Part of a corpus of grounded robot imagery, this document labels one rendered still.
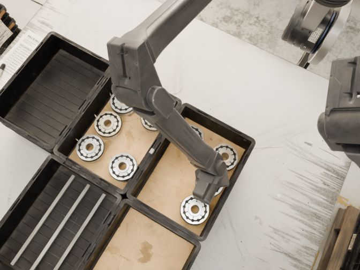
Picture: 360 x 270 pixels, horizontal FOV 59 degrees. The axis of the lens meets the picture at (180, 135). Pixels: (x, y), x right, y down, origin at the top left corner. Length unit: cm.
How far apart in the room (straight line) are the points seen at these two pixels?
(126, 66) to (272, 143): 96
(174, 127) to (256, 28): 195
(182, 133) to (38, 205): 71
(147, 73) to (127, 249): 75
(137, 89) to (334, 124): 32
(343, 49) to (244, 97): 137
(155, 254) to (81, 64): 80
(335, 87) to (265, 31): 206
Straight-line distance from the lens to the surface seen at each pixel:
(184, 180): 119
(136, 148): 123
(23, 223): 129
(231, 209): 133
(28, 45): 170
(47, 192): 127
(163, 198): 118
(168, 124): 67
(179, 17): 65
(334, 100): 52
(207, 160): 85
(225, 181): 107
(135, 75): 56
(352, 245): 205
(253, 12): 265
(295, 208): 140
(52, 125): 133
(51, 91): 139
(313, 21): 107
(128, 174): 118
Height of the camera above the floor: 200
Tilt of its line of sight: 72 degrees down
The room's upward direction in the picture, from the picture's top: 4 degrees clockwise
